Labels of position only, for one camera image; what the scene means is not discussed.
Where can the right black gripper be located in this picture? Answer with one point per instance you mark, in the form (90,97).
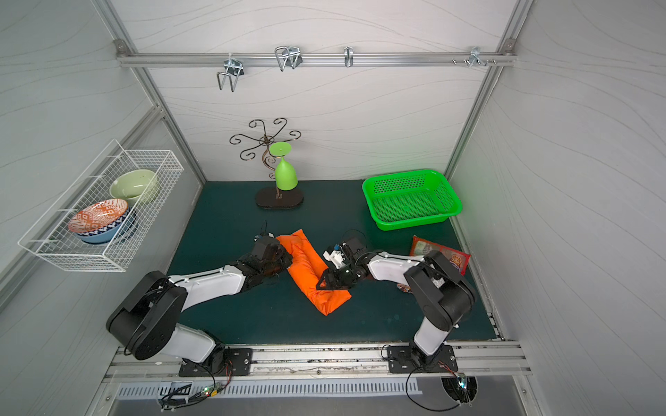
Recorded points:
(336,276)

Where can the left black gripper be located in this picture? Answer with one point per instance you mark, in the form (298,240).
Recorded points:
(281,257)

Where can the orange shorts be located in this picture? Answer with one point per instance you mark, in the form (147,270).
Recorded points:
(307,267)

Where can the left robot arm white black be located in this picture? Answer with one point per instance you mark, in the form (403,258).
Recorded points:
(147,322)

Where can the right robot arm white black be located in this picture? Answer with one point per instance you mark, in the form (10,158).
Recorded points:
(442,293)

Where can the dark metal scroll cup stand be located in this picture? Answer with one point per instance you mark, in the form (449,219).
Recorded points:
(269,198)

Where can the red snack packet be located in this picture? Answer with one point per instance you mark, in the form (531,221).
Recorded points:
(421,247)

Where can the green plastic basket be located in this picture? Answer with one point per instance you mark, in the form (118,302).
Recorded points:
(405,200)

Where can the green plastic goblet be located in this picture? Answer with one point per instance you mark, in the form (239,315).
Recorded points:
(285,173)

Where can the blue bowl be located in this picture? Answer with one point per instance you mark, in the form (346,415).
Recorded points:
(107,233)

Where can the pale green bowl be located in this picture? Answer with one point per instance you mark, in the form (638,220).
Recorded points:
(141,187)

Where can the white vent grille strip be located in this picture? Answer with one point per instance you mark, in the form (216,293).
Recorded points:
(329,388)

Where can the orange patterned bowl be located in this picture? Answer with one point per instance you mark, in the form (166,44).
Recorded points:
(98,215)

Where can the double metal hook left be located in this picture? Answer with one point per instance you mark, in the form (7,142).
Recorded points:
(233,69)

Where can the double metal hook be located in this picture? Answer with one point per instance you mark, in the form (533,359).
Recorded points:
(233,69)
(288,56)

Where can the double metal hook middle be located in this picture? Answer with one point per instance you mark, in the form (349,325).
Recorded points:
(288,56)

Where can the small metal hook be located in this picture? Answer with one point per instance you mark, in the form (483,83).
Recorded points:
(348,56)

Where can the metal hook right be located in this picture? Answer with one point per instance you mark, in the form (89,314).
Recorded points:
(474,59)

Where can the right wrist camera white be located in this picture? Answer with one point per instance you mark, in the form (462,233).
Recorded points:
(335,255)

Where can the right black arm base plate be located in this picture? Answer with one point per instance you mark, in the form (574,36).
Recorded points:
(406,359)

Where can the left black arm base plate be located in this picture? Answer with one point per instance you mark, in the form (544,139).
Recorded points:
(222,361)

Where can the round floor cable port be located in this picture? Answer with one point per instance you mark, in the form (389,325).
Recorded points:
(461,388)

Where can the white wire wall basket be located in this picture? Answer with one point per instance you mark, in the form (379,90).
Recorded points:
(49,238)

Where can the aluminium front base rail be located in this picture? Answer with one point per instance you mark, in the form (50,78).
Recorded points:
(328,361)

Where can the aluminium top rail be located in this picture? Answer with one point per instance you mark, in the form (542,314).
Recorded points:
(310,60)

